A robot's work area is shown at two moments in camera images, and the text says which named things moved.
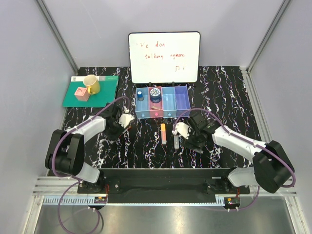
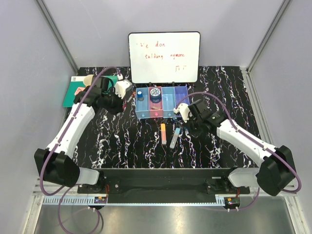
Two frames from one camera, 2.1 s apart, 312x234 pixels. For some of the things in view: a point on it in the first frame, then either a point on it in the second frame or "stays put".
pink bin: x=155 y=109 stays put
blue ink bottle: x=155 y=95 stays put
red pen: x=126 y=130 -> x=126 y=103
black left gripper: x=113 y=137 -> x=118 y=108
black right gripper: x=188 y=143 -> x=195 y=133
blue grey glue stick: x=140 y=95 stays put
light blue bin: x=142 y=103 stays put
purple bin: x=183 y=102 stays put
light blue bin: x=169 y=102 stays put
